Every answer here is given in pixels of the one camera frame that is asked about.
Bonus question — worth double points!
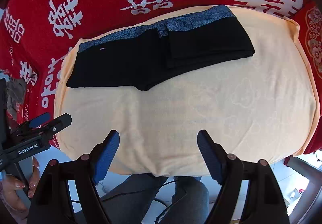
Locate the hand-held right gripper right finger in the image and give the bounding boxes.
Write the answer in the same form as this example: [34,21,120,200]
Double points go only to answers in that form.
[197,130,290,224]

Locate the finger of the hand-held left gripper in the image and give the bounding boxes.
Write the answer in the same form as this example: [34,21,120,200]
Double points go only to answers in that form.
[15,113,51,132]
[38,114,72,137]

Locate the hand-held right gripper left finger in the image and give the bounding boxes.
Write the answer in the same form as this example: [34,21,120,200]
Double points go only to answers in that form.
[26,130,121,224]

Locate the black pants with blue trim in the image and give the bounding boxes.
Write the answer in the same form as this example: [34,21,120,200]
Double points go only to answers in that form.
[66,5,255,91]

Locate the person's left hand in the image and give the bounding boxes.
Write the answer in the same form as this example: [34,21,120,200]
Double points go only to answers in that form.
[0,157,41,220]

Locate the grey-brown crumpled cloth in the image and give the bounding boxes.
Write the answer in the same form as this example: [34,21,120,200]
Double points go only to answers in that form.
[6,79,29,117]

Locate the person's right leg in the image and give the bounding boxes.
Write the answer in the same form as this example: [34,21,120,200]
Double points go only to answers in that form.
[171,176,210,224]

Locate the person's leg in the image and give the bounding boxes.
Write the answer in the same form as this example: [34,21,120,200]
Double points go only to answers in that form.
[101,176,169,224]
[171,176,210,224]

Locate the person's legs in jeans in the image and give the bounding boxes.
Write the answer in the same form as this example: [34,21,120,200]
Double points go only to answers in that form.
[69,179,180,217]

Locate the person's left leg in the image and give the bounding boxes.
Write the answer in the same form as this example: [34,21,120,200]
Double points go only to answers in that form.
[101,176,169,224]

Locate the cream towel blanket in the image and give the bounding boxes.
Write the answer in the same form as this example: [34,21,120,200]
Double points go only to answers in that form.
[53,5,318,178]

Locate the red embroidered satin quilt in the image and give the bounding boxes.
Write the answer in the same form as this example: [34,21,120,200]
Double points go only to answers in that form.
[294,0,322,76]

